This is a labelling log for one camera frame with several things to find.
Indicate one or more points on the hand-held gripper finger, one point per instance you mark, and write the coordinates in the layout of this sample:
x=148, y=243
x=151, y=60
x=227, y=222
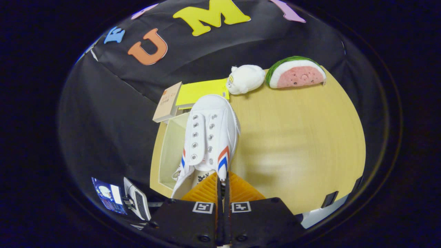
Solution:
x=219, y=224
x=226, y=224

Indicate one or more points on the grey-green fabric storage box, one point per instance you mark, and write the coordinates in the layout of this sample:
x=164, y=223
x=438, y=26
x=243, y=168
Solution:
x=170, y=144

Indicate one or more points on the white canvas shoe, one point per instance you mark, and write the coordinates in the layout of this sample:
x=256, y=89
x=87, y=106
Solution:
x=213, y=110

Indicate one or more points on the white keyboard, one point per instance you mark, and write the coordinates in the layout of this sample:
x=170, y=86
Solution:
x=139, y=203

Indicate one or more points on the small black block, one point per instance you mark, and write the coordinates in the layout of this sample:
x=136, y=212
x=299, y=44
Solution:
x=329, y=199

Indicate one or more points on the lit computer screen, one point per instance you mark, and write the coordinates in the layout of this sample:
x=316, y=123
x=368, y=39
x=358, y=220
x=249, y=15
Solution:
x=108, y=194

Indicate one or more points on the beige book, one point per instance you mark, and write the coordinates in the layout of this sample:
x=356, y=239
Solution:
x=167, y=101

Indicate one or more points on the yellow book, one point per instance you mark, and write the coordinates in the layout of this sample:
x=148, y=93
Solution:
x=200, y=90

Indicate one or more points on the white plush toy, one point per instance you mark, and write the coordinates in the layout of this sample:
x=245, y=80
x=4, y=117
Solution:
x=246, y=79

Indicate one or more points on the watermelon slice plush toy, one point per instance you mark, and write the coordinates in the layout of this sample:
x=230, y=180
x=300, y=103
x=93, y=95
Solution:
x=298, y=74

